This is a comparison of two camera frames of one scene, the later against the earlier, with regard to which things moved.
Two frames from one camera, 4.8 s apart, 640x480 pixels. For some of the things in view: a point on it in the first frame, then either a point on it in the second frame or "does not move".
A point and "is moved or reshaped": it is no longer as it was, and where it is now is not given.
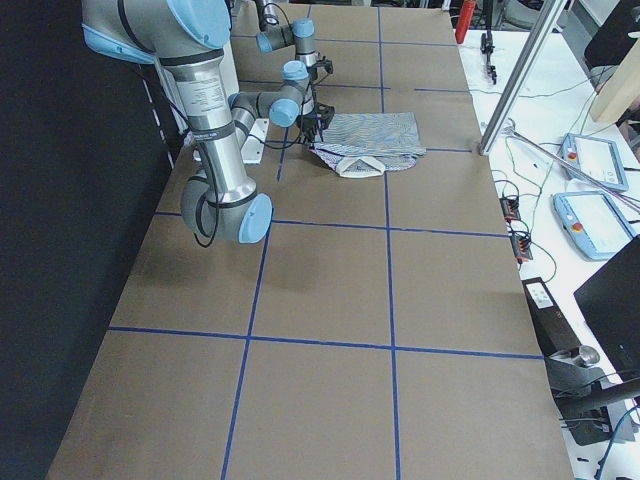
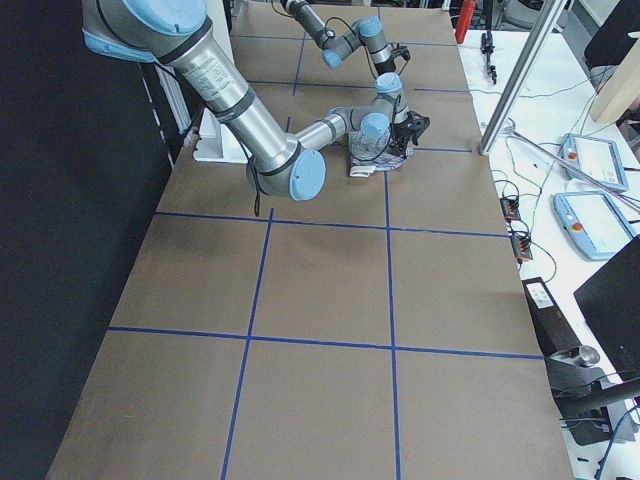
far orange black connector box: x=510 y=208 does not move
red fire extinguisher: x=464 y=20 does not move
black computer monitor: x=610 y=304 does not move
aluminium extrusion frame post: x=551 y=15 does not move
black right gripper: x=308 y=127 -> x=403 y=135
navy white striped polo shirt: x=366 y=144 is moved or reshaped
